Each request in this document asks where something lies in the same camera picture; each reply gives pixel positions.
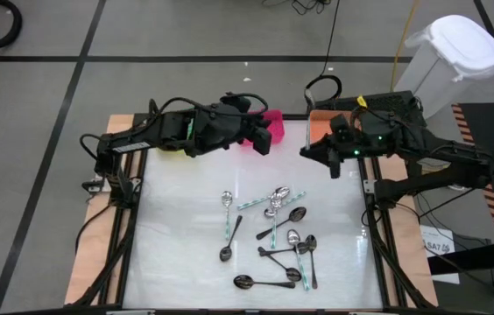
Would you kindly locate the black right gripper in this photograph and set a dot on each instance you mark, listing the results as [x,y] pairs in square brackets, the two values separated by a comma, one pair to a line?
[369,142]

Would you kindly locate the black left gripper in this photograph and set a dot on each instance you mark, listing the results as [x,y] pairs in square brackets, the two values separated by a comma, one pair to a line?
[220,127]

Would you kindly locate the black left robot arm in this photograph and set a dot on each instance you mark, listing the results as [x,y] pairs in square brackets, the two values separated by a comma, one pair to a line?
[142,142]

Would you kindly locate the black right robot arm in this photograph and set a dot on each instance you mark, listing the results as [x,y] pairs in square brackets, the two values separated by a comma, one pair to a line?
[448,153]

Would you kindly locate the pink plastic bin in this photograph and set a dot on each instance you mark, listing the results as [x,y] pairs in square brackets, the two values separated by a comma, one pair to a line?
[277,127]

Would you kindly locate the orange plastic bin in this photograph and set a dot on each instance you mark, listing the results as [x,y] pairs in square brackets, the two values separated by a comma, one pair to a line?
[319,127]

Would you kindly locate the black computer case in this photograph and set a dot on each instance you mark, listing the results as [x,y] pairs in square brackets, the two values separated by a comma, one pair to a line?
[398,101]

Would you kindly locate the yellow plastic bin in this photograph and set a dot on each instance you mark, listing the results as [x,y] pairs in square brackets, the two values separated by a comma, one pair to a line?
[170,151]

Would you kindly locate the white paper label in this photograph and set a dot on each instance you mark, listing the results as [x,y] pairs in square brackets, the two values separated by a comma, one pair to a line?
[437,245]

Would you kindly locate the black hazard-striped floor mat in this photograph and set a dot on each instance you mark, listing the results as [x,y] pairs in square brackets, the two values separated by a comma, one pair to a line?
[479,122]

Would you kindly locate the white lidded trash can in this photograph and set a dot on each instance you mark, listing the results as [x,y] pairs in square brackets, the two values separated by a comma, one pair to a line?
[461,44]

